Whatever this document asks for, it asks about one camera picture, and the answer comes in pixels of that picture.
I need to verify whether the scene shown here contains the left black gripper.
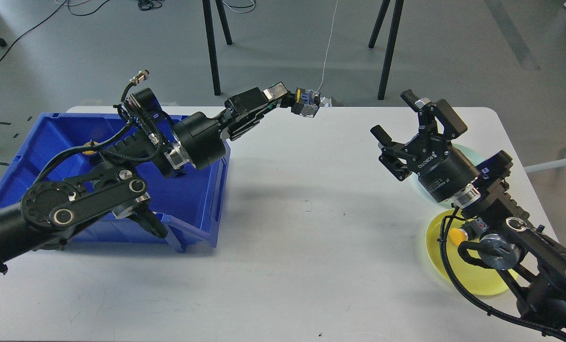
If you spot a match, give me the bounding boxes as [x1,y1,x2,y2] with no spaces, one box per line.
[172,82,296,171]

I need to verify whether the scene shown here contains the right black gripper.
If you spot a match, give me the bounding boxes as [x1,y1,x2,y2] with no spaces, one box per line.
[370,89,479,204]

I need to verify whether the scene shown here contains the yellow push button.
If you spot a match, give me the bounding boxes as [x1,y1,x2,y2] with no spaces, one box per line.
[448,219,489,246]

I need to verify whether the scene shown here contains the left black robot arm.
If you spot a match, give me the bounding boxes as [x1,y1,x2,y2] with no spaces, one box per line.
[0,71,301,274]

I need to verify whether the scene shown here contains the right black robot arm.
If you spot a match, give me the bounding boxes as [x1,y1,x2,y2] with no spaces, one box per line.
[371,90,566,341]

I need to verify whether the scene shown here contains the light green plate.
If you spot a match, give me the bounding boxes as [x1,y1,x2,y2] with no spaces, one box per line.
[418,143,484,196]

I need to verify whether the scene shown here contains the yellow plate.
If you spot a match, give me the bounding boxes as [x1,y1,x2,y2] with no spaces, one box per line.
[425,209,509,296]

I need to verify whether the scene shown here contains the yellow button at bin edge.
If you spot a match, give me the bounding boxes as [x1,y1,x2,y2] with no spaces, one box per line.
[82,141,97,156]

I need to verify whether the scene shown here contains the white power plug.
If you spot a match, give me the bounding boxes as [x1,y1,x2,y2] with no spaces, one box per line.
[320,96,334,107]

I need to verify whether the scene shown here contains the blue plastic bin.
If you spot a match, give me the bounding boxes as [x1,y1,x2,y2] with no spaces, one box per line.
[0,113,229,253]

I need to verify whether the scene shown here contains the left black tripod legs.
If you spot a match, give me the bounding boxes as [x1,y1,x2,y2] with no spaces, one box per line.
[201,0,233,96]

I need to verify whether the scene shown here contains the black tripod legs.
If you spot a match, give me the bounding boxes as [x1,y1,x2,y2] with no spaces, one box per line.
[368,0,404,100]
[201,0,233,96]

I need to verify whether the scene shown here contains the right black tripod legs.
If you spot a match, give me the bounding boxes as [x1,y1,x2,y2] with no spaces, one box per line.
[368,0,404,100]

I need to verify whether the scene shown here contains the white cable on floor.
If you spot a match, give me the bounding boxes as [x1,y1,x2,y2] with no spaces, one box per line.
[317,0,339,92]

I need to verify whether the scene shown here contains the black cable on floor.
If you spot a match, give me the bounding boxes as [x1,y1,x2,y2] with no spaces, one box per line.
[0,0,108,80]

